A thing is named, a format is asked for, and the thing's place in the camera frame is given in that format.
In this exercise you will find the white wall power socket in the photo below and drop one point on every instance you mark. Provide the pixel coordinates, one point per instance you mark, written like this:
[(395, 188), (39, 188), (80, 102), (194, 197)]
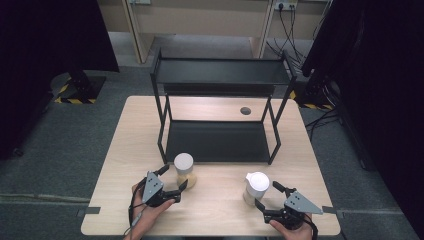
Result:
[(285, 4)]

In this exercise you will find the black curtain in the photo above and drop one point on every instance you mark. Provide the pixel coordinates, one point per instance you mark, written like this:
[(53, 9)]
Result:
[(50, 50), (383, 83)]

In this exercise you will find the striped black stand base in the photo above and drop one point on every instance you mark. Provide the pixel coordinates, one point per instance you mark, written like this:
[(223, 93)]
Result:
[(315, 96), (80, 87)]

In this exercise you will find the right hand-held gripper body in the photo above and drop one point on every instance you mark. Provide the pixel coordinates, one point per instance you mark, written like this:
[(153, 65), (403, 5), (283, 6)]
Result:
[(298, 204)]

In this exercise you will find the person's left hand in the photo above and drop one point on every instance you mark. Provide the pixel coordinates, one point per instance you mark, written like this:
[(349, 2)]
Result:
[(150, 218)]

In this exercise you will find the spouted container with white lid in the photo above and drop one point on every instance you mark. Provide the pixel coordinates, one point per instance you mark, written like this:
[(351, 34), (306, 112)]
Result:
[(258, 182)]

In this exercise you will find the person's right hand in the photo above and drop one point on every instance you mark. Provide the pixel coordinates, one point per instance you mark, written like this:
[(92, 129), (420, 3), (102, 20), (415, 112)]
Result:
[(296, 234)]

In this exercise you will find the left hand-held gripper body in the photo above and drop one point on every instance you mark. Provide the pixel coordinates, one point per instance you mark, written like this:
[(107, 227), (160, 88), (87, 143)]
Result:
[(152, 187)]

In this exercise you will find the clear jar with white lid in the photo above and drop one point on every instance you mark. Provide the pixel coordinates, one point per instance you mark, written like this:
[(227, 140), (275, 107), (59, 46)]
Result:
[(183, 163)]

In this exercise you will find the black two-tier metal shelf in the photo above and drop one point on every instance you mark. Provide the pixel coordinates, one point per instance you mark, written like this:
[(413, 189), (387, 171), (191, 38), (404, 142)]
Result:
[(216, 141)]

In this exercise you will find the white wall box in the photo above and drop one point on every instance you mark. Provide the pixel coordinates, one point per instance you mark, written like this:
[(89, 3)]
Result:
[(139, 1)]

